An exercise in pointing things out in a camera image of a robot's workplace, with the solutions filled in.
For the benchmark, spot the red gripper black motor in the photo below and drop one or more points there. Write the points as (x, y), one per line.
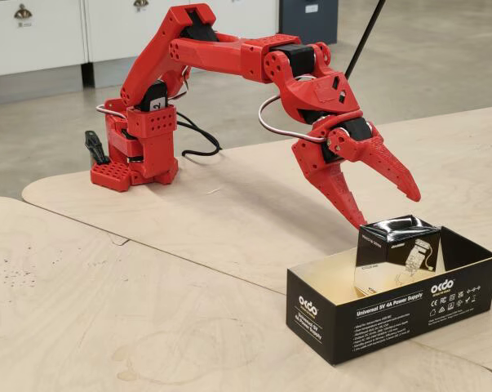
(311, 157)

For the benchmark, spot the small black white box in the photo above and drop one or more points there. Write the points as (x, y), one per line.
(392, 245)

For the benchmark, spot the red robot arm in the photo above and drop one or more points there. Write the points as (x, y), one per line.
(213, 57)

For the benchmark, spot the long open black okdo box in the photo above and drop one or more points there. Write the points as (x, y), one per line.
(376, 322)

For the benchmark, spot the black table clamp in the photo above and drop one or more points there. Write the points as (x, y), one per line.
(94, 147)

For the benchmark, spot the white cabinet double door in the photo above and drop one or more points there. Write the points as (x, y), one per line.
(119, 28)

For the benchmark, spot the white cabinet single door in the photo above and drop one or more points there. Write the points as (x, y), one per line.
(33, 45)

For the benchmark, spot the black camera stand pole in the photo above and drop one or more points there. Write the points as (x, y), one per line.
(366, 36)

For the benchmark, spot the dark grey drawer pedestal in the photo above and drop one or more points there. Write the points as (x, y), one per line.
(311, 20)

